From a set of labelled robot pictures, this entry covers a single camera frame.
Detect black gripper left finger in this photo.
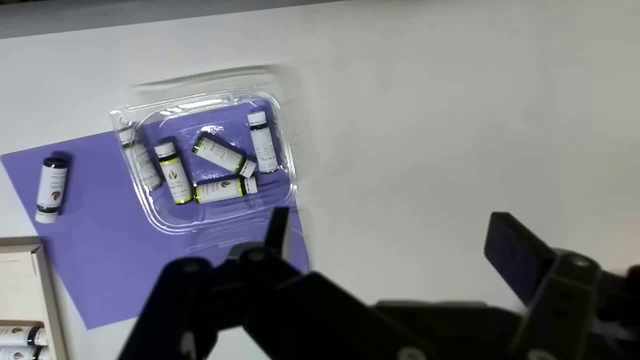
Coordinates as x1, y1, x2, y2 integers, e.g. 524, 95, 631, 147
117, 205, 427, 360

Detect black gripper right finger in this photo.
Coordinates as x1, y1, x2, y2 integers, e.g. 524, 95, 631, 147
481, 209, 640, 360

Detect light wooden box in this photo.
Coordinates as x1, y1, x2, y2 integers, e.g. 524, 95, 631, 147
0, 235, 72, 360

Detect purple paper sheet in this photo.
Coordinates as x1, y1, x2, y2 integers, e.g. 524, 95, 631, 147
0, 95, 312, 331

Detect clear plastic clamshell box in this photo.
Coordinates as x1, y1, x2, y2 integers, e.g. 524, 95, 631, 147
107, 62, 299, 237

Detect white marker with black band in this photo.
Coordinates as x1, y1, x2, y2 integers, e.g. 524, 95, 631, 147
0, 343, 52, 360
0, 320, 50, 349

